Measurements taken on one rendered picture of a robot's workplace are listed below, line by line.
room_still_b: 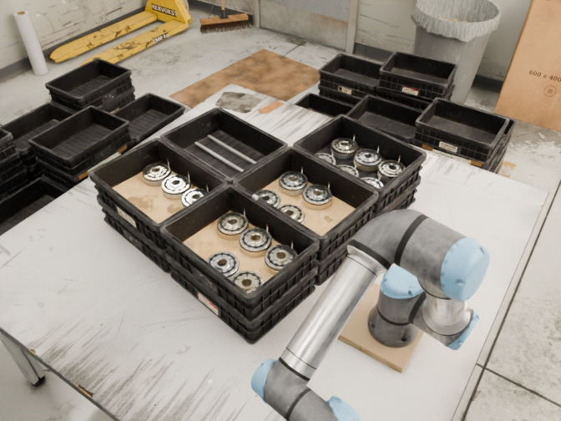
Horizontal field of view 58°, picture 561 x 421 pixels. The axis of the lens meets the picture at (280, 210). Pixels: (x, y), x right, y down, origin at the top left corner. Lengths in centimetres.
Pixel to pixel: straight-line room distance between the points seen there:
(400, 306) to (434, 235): 46
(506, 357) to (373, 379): 114
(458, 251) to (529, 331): 173
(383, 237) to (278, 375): 34
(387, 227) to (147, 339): 88
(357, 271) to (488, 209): 115
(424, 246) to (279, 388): 39
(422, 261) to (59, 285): 123
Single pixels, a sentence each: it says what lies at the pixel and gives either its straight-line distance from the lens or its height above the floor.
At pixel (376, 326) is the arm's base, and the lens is 154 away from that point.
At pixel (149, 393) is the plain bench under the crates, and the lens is 153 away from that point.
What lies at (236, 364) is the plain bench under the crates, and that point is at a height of 70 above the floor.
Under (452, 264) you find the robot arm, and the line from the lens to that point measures 98.
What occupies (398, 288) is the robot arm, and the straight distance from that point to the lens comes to 139.
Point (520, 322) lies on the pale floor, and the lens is 271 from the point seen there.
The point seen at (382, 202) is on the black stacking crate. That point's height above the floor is 85.
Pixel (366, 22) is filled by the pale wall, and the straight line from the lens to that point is 464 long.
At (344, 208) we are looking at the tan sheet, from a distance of 178.
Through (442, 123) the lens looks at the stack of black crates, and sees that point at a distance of 296.
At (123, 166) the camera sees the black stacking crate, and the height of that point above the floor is 89.
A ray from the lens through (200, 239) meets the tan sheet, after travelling 167.
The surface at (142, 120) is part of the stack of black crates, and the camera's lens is 316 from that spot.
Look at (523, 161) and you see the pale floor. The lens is 371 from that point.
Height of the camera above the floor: 201
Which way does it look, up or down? 42 degrees down
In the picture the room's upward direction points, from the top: straight up
